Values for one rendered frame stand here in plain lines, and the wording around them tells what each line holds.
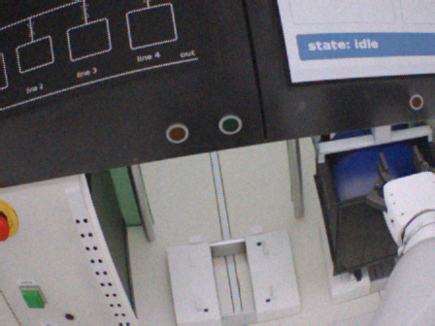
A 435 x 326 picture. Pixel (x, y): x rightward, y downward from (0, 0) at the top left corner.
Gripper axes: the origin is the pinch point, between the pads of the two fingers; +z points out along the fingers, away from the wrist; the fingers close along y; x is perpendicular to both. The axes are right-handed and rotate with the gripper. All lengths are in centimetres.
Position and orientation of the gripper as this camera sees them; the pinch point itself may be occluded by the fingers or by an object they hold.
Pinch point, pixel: (400, 163)
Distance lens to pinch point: 114.3
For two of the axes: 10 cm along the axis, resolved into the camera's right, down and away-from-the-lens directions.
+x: -1.3, -7.7, -6.2
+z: -1.1, -6.1, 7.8
